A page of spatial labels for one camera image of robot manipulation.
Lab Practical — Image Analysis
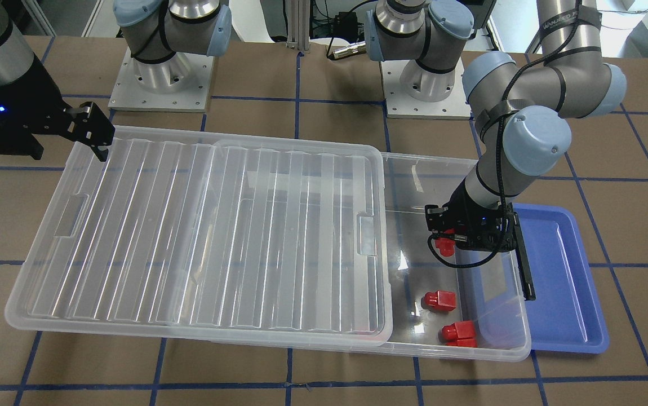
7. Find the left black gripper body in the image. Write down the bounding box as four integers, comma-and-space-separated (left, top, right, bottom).
445, 183, 519, 251

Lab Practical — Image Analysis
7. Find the black box latch handle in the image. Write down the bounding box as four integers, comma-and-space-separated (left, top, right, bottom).
512, 211, 537, 301

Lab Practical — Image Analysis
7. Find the red block in box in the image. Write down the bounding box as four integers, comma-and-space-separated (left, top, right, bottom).
421, 290, 457, 312

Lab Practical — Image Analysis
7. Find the red block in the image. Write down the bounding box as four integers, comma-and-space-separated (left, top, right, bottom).
440, 320, 478, 348
434, 228, 468, 258
421, 290, 457, 312

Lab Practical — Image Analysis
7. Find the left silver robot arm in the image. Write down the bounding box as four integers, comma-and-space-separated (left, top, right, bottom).
365, 1, 627, 257

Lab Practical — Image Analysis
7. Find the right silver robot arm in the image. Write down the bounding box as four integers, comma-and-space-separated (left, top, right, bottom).
0, 1, 232, 162

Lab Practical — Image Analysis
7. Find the clear plastic storage box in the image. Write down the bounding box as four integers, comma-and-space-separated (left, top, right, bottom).
187, 146, 532, 361

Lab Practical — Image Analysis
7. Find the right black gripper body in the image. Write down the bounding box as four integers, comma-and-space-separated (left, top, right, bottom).
0, 62, 71, 160

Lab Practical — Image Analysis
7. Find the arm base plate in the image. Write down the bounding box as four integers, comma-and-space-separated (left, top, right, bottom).
380, 60, 471, 120
108, 49, 216, 113

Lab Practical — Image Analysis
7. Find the clear plastic box lid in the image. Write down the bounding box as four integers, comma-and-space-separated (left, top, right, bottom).
5, 126, 393, 350

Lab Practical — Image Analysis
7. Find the blue plastic tray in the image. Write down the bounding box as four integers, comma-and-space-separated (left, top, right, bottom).
514, 204, 610, 354

